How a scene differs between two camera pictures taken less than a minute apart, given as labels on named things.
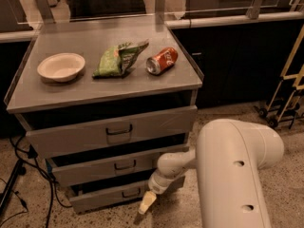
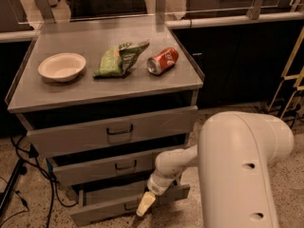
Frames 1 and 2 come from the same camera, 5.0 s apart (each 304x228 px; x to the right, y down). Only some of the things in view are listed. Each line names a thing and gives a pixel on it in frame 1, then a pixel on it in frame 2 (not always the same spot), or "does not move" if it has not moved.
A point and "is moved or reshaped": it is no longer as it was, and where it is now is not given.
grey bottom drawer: [97, 196] is moved or reshaped
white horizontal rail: [33, 34] does not move
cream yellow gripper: [157, 184] does not move
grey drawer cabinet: [103, 103] does not move
